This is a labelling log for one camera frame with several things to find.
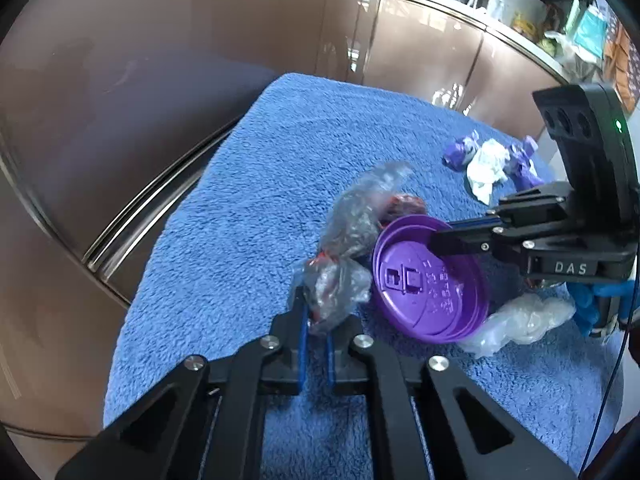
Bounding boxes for purple plastic cup lid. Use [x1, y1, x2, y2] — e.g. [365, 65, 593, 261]
[372, 215, 491, 343]

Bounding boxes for white kitchen countertop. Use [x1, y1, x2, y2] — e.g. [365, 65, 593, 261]
[340, 0, 573, 85]

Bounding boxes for white tissue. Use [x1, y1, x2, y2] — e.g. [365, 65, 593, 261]
[466, 139, 511, 206]

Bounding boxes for brown kitchen cabinets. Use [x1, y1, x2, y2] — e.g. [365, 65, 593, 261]
[0, 0, 571, 461]

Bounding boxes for yellow snack packet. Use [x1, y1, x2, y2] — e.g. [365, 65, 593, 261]
[512, 12, 539, 37]

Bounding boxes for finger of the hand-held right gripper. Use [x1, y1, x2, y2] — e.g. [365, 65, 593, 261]
[447, 182, 575, 233]
[430, 225, 531, 273]

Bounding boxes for blue terry towel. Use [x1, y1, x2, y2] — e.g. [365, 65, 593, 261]
[102, 72, 626, 480]

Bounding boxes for person's right hand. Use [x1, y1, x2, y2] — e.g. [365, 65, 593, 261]
[567, 280, 633, 338]

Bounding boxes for thin dark cable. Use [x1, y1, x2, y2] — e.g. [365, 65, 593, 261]
[579, 327, 632, 480]

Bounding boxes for white hanging plastic bag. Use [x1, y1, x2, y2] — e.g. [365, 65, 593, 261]
[544, 30, 592, 72]

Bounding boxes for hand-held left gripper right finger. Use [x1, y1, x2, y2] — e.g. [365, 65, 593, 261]
[324, 317, 577, 480]

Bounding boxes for purple crumpled wrapper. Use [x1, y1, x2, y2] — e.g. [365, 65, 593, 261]
[507, 136, 546, 192]
[441, 130, 483, 172]

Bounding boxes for clear plastic bag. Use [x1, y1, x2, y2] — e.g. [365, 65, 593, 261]
[292, 255, 373, 336]
[320, 160, 416, 258]

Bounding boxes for teal bag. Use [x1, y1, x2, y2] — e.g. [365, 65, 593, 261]
[572, 6, 609, 62]

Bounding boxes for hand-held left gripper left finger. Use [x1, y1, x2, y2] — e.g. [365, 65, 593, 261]
[55, 285, 311, 480]

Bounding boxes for dark red wrapper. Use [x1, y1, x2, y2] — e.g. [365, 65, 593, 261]
[380, 194, 428, 228]

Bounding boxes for white crumpled plastic bag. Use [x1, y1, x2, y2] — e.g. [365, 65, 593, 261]
[459, 292, 577, 359]

